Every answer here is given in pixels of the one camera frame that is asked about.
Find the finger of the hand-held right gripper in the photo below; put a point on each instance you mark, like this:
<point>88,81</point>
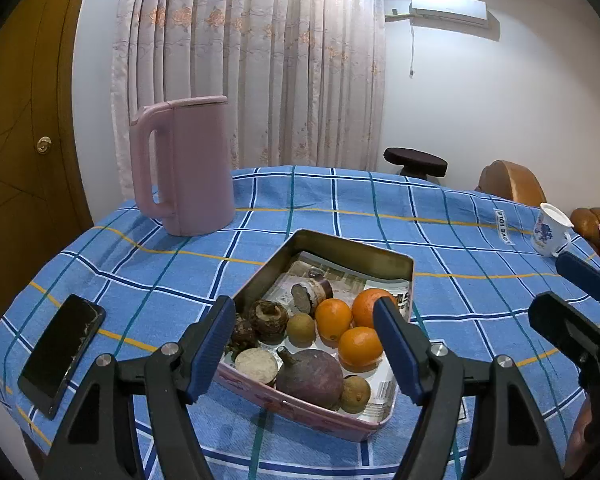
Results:
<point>560,317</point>
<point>580,272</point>

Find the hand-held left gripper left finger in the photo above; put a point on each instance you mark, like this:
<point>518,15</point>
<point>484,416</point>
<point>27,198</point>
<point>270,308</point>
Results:
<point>210,345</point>

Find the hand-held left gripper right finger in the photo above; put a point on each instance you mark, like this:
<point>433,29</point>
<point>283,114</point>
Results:
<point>395,345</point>

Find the orange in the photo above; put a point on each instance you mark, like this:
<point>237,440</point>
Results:
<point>370,307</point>
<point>361,347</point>
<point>333,317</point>

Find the cut taro with pale face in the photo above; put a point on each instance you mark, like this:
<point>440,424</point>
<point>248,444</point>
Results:
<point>255,366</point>

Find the rectangular metal tin box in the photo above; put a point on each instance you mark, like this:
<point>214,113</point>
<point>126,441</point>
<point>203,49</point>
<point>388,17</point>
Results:
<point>350,255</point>

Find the white cup with blue print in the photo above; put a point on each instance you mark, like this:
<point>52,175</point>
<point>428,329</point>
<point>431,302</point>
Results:
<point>550,232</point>

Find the brown leather chair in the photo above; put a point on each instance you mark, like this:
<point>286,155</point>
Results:
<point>592,220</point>

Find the taro with brown cut top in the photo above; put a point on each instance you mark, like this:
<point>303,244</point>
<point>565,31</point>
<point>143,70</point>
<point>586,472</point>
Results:
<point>267,317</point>

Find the newspaper lining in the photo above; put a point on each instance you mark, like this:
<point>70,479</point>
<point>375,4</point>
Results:
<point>345,282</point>

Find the small brown kiwi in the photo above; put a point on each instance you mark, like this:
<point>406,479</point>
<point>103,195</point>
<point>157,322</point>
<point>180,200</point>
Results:
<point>300,330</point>

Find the purple sweet potato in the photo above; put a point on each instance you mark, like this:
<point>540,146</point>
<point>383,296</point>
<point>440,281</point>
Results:
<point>310,379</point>

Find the dark brown taro piece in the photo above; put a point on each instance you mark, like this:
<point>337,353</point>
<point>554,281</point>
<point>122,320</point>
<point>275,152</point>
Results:
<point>305,296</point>

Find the wooden chair back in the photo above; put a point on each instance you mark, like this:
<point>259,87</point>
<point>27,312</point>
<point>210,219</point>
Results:
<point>512,182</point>

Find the blue plaid tablecloth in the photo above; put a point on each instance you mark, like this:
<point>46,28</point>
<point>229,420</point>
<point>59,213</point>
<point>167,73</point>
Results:
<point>455,240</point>

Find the black smartphone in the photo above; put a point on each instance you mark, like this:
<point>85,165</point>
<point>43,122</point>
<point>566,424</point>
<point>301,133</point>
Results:
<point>62,352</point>

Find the pink kettle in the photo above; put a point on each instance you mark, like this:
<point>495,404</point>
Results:
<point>195,170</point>

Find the dark round stool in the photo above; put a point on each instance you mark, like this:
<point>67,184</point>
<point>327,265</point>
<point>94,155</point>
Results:
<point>415,160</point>

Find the wooden door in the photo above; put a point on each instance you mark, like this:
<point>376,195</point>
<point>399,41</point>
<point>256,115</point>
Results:
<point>25,200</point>

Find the brass door knob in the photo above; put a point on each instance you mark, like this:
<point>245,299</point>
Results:
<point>43,145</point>

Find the floral pink curtain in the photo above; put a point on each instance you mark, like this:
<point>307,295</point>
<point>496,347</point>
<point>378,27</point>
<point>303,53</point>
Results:
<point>260,70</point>

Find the white air conditioner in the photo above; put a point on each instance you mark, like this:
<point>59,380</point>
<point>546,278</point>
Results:
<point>450,7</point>

